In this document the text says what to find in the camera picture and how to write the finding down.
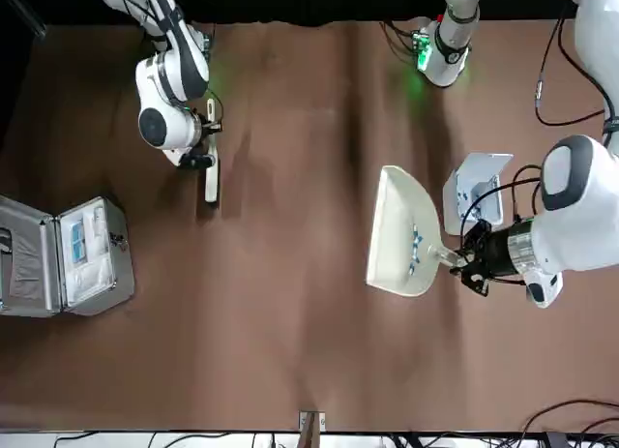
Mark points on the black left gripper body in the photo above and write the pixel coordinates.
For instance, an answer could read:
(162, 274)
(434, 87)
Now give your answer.
(498, 254)

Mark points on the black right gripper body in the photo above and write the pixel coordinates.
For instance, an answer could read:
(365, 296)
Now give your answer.
(202, 125)

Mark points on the white brush black bristles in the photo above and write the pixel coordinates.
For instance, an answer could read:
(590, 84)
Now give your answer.
(211, 187)

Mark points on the pale green plastic dustpan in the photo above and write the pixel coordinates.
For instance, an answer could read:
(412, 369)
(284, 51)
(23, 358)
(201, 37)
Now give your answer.
(396, 216)

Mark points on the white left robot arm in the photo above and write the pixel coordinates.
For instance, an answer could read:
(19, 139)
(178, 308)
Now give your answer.
(580, 201)

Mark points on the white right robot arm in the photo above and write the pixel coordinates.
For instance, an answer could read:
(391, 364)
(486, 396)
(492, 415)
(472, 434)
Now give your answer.
(169, 70)

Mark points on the white trash can open lid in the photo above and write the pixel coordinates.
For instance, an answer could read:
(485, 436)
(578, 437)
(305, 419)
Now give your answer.
(479, 167)

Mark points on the blue white medicine packet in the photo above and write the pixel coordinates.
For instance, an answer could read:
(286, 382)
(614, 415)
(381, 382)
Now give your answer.
(79, 245)

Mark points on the open aluminium case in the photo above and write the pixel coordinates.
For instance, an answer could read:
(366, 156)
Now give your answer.
(29, 254)

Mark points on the aluminium camera post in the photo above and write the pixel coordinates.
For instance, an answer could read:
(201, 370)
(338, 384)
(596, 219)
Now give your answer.
(312, 421)

